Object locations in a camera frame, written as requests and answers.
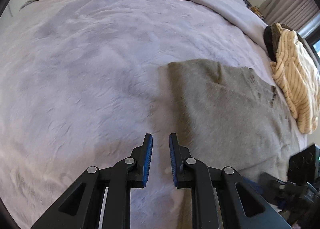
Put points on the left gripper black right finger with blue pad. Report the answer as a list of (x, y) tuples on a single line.
[(220, 198)]

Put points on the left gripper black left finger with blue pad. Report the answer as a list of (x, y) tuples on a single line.
[(100, 198)]

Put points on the grey fleece garment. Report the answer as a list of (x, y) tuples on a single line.
[(226, 116)]

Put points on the lavender plush bed blanket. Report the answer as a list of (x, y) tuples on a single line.
[(75, 91)]

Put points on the cream striped knit garment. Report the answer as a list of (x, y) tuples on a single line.
[(297, 76)]

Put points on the grey pleated curtain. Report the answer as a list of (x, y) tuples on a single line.
[(294, 13)]

